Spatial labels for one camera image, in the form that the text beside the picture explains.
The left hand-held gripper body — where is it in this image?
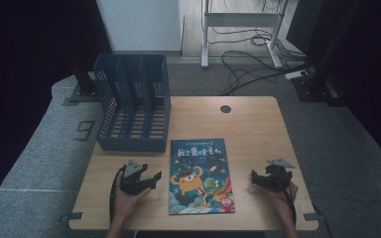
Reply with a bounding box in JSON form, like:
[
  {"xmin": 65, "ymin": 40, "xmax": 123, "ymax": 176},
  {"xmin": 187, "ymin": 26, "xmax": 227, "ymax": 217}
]
[{"xmin": 120, "ymin": 160, "xmax": 149, "ymax": 196}]

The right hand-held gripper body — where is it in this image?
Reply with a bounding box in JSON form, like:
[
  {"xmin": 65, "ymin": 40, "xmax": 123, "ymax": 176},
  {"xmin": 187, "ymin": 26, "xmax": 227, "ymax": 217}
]
[{"xmin": 265, "ymin": 158, "xmax": 296, "ymax": 193}]

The blue cartoon picture book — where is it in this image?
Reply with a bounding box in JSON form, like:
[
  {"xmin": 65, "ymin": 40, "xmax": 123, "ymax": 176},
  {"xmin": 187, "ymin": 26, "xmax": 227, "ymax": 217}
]
[{"xmin": 168, "ymin": 138, "xmax": 236, "ymax": 216}]

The person's right hand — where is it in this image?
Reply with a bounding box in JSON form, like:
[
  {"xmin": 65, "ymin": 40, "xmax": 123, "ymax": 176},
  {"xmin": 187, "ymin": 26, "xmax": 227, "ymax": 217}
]
[{"xmin": 262, "ymin": 180, "xmax": 300, "ymax": 217}]

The person's left hand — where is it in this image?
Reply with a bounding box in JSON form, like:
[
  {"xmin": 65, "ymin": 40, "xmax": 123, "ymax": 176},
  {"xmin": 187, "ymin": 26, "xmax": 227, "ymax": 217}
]
[{"xmin": 112, "ymin": 184, "xmax": 152, "ymax": 221}]

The blue perforated file rack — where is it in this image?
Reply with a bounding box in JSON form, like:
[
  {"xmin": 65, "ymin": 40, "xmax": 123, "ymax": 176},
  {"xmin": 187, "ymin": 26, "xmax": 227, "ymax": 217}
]
[{"xmin": 92, "ymin": 54, "xmax": 173, "ymax": 154}]

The grey floor plate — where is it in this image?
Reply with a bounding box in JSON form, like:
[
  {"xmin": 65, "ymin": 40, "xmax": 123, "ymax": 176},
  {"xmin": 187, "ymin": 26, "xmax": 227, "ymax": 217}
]
[{"xmin": 73, "ymin": 120, "xmax": 96, "ymax": 142}]

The black metal stand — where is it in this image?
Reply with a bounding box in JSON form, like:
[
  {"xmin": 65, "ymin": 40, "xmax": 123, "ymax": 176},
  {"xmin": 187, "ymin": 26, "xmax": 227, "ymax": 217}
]
[
  {"xmin": 292, "ymin": 0, "xmax": 349, "ymax": 107},
  {"xmin": 67, "ymin": 59, "xmax": 101, "ymax": 103}
]

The white power strip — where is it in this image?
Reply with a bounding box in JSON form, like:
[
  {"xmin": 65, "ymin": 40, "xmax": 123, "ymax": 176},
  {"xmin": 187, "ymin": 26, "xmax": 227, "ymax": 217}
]
[{"xmin": 284, "ymin": 69, "xmax": 310, "ymax": 81}]

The black curtain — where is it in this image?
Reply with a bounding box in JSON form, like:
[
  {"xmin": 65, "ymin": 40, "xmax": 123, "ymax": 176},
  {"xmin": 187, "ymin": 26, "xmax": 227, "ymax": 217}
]
[
  {"xmin": 0, "ymin": 0, "xmax": 113, "ymax": 219},
  {"xmin": 286, "ymin": 0, "xmax": 381, "ymax": 175}
]

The white panel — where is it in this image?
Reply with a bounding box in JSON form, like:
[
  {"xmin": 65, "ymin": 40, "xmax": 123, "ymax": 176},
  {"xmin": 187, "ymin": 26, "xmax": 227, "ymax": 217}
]
[{"xmin": 95, "ymin": 0, "xmax": 184, "ymax": 55}]

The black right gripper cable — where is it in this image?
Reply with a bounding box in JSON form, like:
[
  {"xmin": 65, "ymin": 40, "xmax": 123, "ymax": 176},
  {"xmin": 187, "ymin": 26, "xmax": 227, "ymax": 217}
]
[{"xmin": 271, "ymin": 173, "xmax": 298, "ymax": 226}]

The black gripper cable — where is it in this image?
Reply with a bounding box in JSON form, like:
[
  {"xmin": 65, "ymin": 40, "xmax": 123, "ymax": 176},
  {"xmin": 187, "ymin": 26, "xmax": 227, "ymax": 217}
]
[
  {"xmin": 271, "ymin": 173, "xmax": 298, "ymax": 226},
  {"xmin": 108, "ymin": 165, "xmax": 127, "ymax": 223}
]

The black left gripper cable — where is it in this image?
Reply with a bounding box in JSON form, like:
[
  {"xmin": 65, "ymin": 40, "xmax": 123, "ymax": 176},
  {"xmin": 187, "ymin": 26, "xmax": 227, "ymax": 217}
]
[{"xmin": 108, "ymin": 165, "xmax": 127, "ymax": 223}]

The long black floor cable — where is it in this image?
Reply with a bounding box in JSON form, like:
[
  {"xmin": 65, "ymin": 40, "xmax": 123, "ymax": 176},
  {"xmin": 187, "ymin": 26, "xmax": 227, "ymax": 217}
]
[{"xmin": 219, "ymin": 62, "xmax": 312, "ymax": 97}]

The looped black floor cable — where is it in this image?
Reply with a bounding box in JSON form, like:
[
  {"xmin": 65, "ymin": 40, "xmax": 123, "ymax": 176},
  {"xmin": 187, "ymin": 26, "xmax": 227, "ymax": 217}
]
[{"xmin": 220, "ymin": 49, "xmax": 281, "ymax": 97}]

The black cable bundle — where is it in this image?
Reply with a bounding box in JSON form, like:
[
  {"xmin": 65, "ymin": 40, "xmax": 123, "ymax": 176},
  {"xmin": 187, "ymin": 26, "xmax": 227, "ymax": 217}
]
[{"xmin": 207, "ymin": 0, "xmax": 307, "ymax": 62}]

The white desk frame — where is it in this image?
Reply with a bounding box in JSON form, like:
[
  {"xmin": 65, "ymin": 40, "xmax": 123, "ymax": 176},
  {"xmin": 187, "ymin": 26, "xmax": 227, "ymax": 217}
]
[{"xmin": 200, "ymin": 0, "xmax": 291, "ymax": 69}]

